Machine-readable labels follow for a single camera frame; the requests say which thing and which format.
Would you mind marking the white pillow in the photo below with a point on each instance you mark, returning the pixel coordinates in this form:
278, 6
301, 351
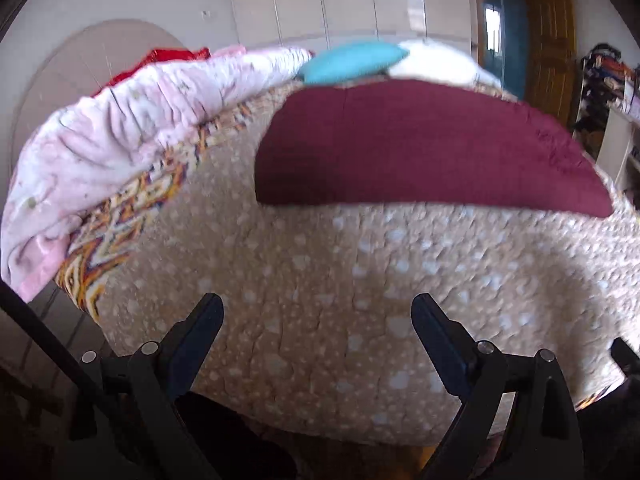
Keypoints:
434, 61

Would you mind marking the wooden door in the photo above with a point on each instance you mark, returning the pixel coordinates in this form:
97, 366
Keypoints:
551, 69

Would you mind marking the clothes shelf rack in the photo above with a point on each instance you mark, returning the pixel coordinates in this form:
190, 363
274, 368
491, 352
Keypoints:
608, 83

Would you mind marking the white shelf unit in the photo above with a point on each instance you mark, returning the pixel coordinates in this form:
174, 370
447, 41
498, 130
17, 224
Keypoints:
619, 153

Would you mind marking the cream glossy wardrobe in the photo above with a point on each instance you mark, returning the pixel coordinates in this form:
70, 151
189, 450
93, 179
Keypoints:
326, 24

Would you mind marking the maroon quilted puffer jacket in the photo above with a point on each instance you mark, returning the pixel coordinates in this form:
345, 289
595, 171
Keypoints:
409, 141

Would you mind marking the beige padded headboard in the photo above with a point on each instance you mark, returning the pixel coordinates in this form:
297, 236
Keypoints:
82, 65

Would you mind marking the pink floral comforter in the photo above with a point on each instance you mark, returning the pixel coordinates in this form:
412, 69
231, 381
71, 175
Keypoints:
85, 152

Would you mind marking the turquoise pillow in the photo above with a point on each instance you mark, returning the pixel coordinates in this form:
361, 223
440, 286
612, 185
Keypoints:
350, 61

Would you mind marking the patterned beige bedspread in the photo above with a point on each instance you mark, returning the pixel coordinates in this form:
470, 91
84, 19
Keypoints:
317, 336

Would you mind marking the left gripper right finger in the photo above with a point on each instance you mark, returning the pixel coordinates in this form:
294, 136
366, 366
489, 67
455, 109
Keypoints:
541, 439

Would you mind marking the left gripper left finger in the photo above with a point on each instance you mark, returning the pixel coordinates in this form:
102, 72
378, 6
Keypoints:
126, 417

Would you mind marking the red cloth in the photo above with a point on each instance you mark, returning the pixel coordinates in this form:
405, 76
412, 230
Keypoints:
155, 62

